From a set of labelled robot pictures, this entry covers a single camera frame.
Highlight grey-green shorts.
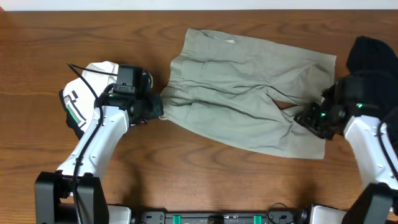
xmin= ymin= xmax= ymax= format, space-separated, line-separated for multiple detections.
xmin=160 ymin=29 xmax=336 ymax=159

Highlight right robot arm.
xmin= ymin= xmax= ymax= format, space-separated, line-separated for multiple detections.
xmin=294 ymin=76 xmax=397 ymax=224

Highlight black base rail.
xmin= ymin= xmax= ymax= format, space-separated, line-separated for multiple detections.
xmin=131 ymin=203 xmax=310 ymax=224

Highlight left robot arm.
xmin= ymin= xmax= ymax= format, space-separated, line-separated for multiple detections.
xmin=34 ymin=92 xmax=163 ymax=223

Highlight black garment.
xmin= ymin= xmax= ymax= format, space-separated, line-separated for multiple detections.
xmin=346 ymin=35 xmax=398 ymax=125

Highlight white folded t-shirt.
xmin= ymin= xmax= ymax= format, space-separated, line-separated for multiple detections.
xmin=58 ymin=60 xmax=155 ymax=140

